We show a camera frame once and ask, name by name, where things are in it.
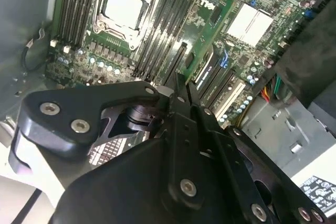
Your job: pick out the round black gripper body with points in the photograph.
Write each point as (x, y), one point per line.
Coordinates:
(118, 197)

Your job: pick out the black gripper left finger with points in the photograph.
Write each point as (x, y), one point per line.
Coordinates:
(78, 103)

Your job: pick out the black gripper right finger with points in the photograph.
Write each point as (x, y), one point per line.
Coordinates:
(236, 161)

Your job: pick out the green RAM stick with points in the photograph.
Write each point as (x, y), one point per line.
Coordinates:
(208, 36)

